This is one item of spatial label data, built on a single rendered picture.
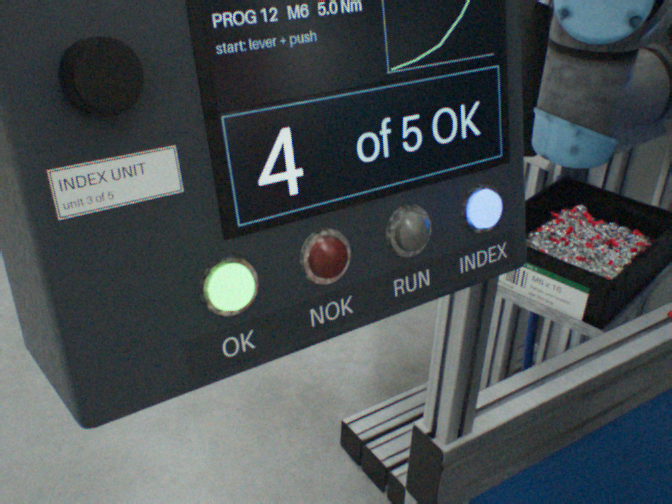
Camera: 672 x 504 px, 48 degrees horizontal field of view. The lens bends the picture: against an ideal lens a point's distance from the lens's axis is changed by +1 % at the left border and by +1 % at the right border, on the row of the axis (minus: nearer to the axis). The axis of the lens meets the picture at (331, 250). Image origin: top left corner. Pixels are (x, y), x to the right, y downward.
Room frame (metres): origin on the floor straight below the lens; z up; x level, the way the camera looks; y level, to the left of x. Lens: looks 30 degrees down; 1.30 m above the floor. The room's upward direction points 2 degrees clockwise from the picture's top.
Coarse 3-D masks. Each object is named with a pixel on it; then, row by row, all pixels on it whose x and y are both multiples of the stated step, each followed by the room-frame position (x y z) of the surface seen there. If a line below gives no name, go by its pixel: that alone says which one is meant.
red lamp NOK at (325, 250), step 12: (324, 228) 0.30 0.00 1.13; (312, 240) 0.30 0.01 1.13; (324, 240) 0.30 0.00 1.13; (336, 240) 0.30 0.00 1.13; (300, 252) 0.29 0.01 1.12; (312, 252) 0.29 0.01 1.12; (324, 252) 0.29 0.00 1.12; (336, 252) 0.29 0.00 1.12; (348, 252) 0.30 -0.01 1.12; (300, 264) 0.29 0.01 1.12; (312, 264) 0.29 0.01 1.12; (324, 264) 0.29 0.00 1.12; (336, 264) 0.29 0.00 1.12; (348, 264) 0.30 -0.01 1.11; (312, 276) 0.29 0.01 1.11; (324, 276) 0.29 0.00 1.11; (336, 276) 0.30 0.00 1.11
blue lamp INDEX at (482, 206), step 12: (468, 192) 0.35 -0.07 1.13; (480, 192) 0.35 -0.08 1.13; (492, 192) 0.36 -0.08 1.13; (468, 204) 0.35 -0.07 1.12; (480, 204) 0.35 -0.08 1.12; (492, 204) 0.35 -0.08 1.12; (468, 216) 0.35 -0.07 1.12; (480, 216) 0.35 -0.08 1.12; (492, 216) 0.35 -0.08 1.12; (468, 228) 0.35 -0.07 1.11; (480, 228) 0.35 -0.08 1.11
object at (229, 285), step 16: (224, 256) 0.27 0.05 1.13; (208, 272) 0.27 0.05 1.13; (224, 272) 0.27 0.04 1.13; (240, 272) 0.27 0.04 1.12; (256, 272) 0.28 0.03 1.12; (208, 288) 0.26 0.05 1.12; (224, 288) 0.26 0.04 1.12; (240, 288) 0.27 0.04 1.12; (256, 288) 0.27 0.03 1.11; (208, 304) 0.26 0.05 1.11; (224, 304) 0.26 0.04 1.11; (240, 304) 0.26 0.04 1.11
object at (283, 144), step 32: (320, 96) 0.32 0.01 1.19; (224, 128) 0.29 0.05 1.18; (256, 128) 0.30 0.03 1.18; (288, 128) 0.31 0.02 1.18; (320, 128) 0.31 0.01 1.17; (256, 160) 0.29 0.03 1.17; (288, 160) 0.30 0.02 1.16; (320, 160) 0.31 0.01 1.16; (256, 192) 0.29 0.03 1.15; (288, 192) 0.30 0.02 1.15; (320, 192) 0.31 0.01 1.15; (256, 224) 0.28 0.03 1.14
